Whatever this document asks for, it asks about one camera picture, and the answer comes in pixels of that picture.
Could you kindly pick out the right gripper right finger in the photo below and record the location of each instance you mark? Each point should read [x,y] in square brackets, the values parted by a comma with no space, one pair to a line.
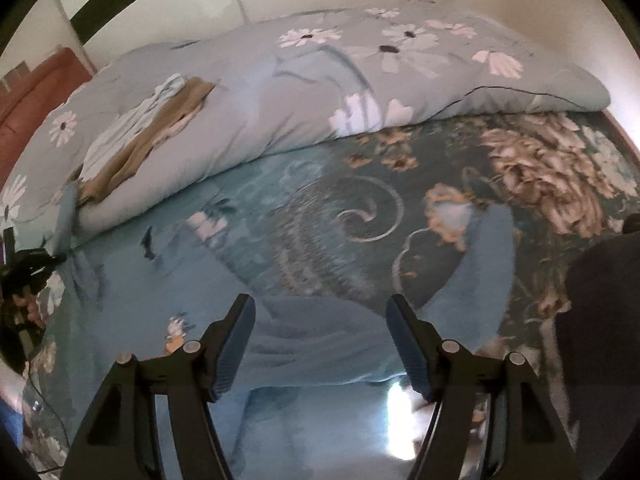
[492,417]

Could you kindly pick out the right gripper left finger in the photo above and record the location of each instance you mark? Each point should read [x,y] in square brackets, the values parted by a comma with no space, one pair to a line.
[118,437]

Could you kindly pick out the blue knit sweater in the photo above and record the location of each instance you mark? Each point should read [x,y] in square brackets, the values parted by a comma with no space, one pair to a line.
[320,258]

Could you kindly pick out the dark navy folded garment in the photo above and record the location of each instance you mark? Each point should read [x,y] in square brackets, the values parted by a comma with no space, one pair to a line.
[598,340]

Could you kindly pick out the red wooden headboard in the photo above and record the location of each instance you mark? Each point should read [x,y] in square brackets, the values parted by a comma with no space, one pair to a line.
[30,100]

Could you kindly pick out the dark floral bed sheet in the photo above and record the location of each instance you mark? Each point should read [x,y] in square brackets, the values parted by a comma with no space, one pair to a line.
[569,181]

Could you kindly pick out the grey daisy print duvet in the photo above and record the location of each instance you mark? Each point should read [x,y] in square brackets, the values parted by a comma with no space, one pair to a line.
[277,86]

